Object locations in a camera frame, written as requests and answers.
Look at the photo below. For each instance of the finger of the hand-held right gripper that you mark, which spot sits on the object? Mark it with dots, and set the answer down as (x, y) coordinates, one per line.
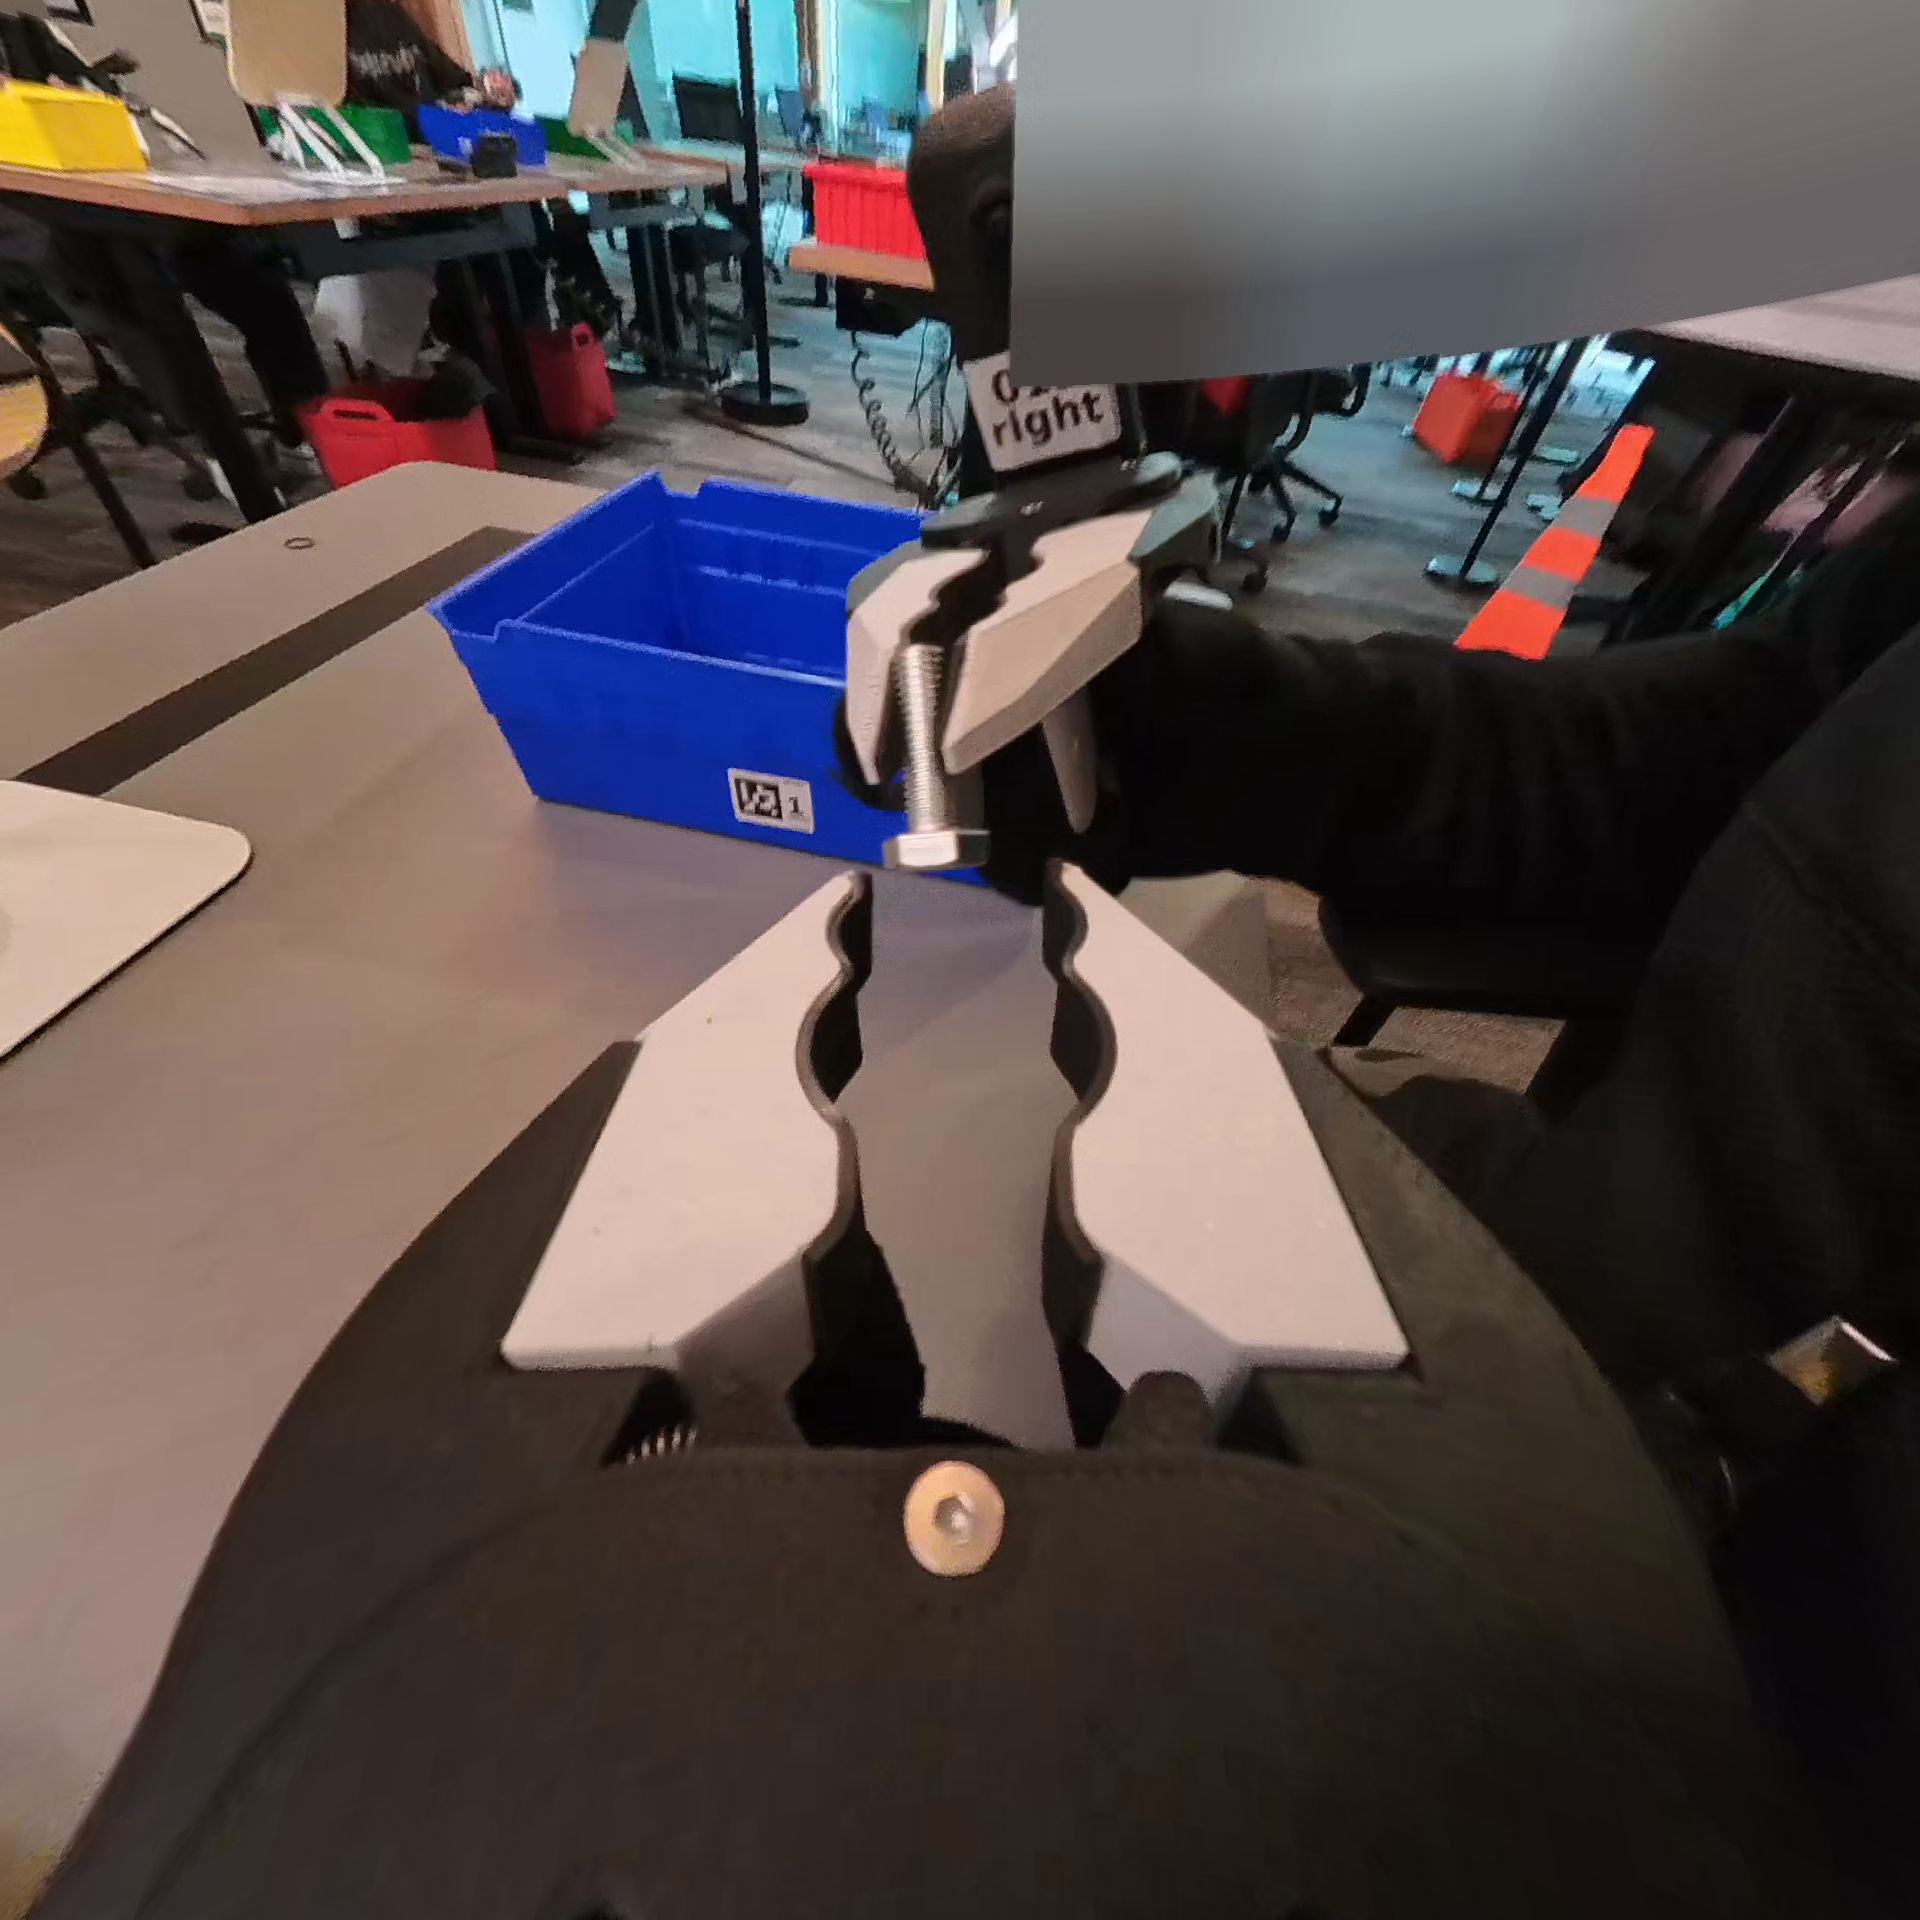
(1050, 629)
(877, 629)

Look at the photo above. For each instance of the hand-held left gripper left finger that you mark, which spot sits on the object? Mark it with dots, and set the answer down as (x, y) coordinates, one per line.
(691, 1201)

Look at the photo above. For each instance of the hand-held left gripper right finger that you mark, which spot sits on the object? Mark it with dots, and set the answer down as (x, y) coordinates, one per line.
(1214, 1201)

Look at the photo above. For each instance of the silver hex bolt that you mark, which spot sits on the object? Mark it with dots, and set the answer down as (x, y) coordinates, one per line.
(916, 751)

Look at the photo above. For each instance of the blue storage bin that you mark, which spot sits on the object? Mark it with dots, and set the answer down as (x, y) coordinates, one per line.
(480, 134)
(628, 704)

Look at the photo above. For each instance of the person's right forearm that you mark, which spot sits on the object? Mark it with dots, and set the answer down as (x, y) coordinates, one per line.
(1576, 751)

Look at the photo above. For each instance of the person's right hand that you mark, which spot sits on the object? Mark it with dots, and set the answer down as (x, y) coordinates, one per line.
(1214, 751)

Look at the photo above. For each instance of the black office chair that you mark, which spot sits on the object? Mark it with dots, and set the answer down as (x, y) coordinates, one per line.
(1275, 452)

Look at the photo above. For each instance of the brown edged desk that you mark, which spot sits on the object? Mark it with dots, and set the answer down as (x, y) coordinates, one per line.
(862, 268)
(225, 196)

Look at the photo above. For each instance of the red storage bin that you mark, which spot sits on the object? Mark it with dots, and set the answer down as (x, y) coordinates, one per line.
(862, 211)

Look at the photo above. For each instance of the red bag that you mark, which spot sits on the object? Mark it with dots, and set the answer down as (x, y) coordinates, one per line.
(569, 382)
(398, 438)

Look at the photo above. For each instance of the black floor pole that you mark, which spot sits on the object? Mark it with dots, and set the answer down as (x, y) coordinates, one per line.
(749, 224)

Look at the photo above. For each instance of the orange storage bin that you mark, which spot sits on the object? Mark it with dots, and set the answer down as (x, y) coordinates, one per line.
(1468, 422)

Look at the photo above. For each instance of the black easel stand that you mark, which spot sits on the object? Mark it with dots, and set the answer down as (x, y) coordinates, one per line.
(1546, 436)

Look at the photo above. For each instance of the orange traffic cone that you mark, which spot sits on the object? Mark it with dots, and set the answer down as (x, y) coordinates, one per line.
(1560, 557)

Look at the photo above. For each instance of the white plastic bag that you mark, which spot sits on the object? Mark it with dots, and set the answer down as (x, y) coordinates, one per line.
(374, 324)

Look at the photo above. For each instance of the tilted wooden board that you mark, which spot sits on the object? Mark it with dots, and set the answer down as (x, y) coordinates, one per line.
(284, 45)
(596, 83)

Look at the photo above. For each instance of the dark table slot cover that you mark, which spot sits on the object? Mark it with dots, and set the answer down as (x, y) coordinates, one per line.
(269, 662)

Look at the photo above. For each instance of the black badge reel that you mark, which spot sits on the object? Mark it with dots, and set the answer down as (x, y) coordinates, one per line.
(1828, 1353)

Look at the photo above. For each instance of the white board stand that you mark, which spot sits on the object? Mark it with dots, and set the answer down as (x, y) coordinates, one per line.
(89, 886)

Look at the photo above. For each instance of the green storage bin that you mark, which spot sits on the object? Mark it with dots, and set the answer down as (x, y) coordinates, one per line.
(374, 134)

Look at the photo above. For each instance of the framed marker sign board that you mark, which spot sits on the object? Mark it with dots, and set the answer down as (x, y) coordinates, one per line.
(1800, 339)

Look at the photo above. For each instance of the yellow storage bin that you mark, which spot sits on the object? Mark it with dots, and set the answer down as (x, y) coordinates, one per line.
(60, 129)

